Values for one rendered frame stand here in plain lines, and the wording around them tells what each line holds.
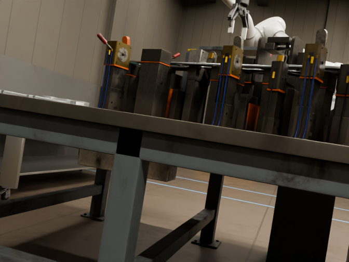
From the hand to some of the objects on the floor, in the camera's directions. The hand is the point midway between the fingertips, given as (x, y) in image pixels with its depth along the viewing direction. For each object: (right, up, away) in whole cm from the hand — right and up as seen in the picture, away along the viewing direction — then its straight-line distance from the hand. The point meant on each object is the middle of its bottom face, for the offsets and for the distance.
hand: (237, 34), depth 223 cm
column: (+33, -132, +7) cm, 136 cm away
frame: (+5, -128, -54) cm, 139 cm away
